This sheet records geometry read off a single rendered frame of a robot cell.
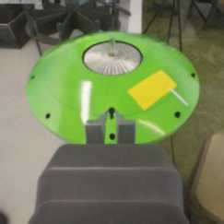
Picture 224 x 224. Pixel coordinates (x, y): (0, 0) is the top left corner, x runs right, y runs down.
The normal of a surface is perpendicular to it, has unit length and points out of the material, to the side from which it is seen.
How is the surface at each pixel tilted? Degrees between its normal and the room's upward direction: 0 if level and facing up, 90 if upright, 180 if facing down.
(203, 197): 0
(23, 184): 0
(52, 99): 23
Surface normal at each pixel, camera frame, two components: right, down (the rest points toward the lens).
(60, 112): -0.24, -0.29
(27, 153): -0.01, -0.61
